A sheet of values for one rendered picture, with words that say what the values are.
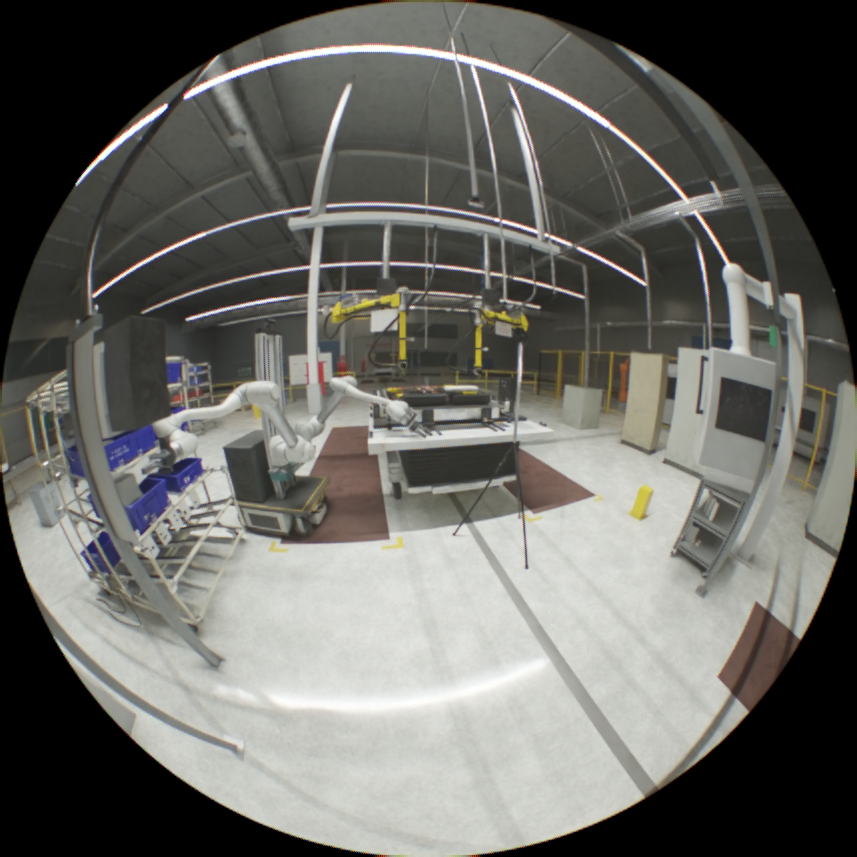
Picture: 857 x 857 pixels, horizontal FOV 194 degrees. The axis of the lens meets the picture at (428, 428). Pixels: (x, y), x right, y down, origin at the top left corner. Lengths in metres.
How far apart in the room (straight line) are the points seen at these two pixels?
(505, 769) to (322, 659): 1.09
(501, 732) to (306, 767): 0.88
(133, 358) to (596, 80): 10.09
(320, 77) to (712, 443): 10.78
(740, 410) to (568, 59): 8.91
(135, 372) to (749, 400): 2.81
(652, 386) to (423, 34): 10.03
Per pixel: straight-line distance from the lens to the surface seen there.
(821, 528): 5.26
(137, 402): 0.82
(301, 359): 10.91
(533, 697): 1.55
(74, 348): 1.19
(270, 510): 2.31
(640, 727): 1.77
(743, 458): 2.17
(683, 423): 5.19
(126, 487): 1.05
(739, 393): 2.12
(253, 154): 8.81
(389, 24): 9.19
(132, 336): 0.83
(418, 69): 9.65
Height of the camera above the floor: 1.44
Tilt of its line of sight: 15 degrees down
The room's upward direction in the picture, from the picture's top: straight up
